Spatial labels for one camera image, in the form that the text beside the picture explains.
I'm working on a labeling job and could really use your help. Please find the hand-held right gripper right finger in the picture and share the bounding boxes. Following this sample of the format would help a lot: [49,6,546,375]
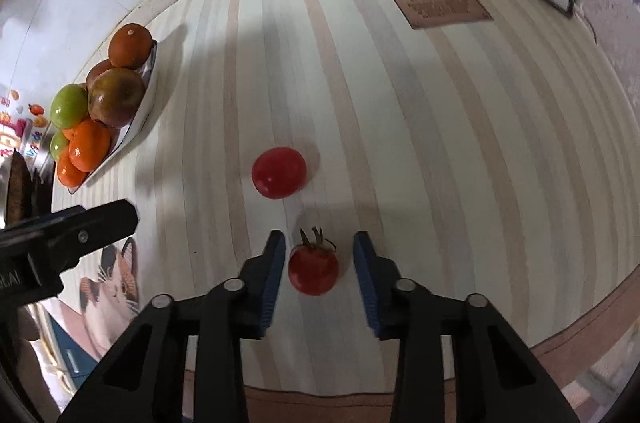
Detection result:
[352,230,581,423]

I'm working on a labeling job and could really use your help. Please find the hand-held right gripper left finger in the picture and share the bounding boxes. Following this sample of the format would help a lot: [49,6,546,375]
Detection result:
[57,229,287,423]

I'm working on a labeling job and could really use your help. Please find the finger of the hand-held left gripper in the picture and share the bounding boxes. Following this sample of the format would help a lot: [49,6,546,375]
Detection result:
[0,199,140,273]

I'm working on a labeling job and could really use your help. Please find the cherry tomato with stem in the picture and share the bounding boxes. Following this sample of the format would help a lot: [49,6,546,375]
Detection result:
[287,226,340,296]

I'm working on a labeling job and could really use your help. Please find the large orange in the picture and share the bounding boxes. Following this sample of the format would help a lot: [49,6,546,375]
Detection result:
[56,150,88,188]

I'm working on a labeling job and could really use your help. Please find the medium orange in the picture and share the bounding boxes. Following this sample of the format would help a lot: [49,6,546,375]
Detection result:
[68,118,112,172]

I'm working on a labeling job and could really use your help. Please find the green apple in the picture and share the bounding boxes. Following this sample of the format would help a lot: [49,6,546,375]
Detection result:
[50,83,91,130]
[49,130,71,160]

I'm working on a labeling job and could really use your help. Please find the floral ceramic plate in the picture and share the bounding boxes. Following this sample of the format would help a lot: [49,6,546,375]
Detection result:
[65,38,160,196]

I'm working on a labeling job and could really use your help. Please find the brownish red apple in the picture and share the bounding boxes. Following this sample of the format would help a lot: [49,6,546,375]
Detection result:
[85,59,117,91]
[88,67,147,128]

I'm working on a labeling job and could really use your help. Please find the dark brownish tangerine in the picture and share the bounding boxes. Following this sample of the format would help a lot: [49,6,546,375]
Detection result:
[108,23,153,70]

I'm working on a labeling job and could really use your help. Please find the cat print placemat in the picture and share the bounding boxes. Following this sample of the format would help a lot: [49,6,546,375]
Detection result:
[27,237,142,376]

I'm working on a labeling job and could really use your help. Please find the stemless cherry tomato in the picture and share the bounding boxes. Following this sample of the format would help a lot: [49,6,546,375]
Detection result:
[251,146,308,200]

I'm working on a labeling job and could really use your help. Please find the striped beige tablecloth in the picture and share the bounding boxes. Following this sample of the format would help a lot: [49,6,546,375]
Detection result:
[50,0,640,423]

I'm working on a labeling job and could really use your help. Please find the brown tablecloth label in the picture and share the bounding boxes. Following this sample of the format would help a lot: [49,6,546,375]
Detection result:
[390,0,494,30]

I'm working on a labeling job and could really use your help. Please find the colourful wall stickers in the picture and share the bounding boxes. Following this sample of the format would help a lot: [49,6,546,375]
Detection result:
[0,88,51,164]

